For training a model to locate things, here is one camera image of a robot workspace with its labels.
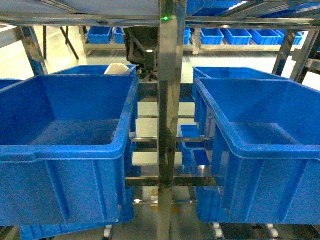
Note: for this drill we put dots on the large blue bin left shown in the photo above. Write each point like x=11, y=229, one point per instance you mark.
x=63, y=144

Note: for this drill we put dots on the steel shelf upright post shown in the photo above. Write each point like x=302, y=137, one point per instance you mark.
x=172, y=20

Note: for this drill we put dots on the large blue bin right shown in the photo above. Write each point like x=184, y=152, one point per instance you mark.
x=262, y=137

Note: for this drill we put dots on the black office chair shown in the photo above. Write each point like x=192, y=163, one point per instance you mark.
x=141, y=44

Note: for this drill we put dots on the large blue bin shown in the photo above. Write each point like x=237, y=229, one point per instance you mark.
x=262, y=137
x=63, y=144

